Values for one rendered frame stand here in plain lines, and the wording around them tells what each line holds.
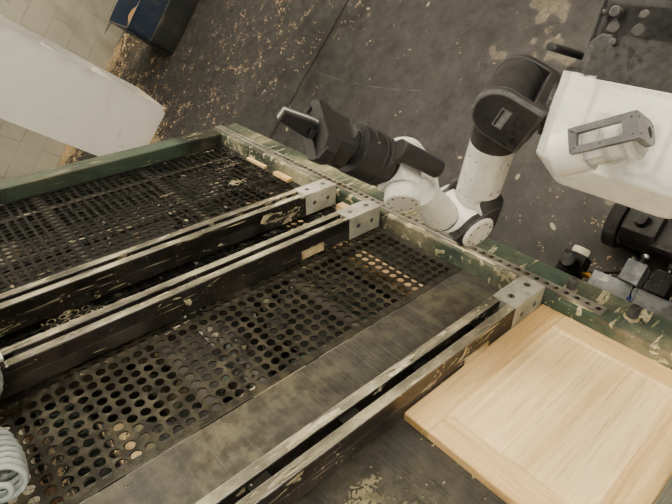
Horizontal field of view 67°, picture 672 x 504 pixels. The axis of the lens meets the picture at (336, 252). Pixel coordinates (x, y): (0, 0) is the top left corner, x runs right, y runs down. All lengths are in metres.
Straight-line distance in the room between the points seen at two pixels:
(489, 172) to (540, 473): 0.54
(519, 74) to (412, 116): 1.83
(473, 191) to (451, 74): 1.77
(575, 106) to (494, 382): 0.53
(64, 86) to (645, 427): 3.97
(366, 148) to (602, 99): 0.36
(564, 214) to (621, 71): 1.45
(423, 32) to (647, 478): 2.48
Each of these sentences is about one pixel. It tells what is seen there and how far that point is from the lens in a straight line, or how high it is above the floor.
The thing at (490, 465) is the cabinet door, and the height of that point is 1.26.
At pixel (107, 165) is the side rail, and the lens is 2.04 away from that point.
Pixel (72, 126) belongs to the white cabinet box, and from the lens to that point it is 4.37.
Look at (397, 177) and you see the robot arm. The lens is 0.88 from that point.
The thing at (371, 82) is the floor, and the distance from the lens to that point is 3.06.
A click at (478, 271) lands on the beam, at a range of 1.37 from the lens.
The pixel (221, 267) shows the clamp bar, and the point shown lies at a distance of 1.28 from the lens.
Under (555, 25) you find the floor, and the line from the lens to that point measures 2.71.
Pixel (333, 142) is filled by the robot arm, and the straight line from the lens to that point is 0.78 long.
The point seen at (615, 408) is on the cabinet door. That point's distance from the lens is 1.12.
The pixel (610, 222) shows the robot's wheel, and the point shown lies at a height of 0.19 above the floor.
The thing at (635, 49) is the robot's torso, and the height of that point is 1.39.
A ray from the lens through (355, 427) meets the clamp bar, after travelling 0.89.
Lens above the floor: 2.14
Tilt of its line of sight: 51 degrees down
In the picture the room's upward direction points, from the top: 69 degrees counter-clockwise
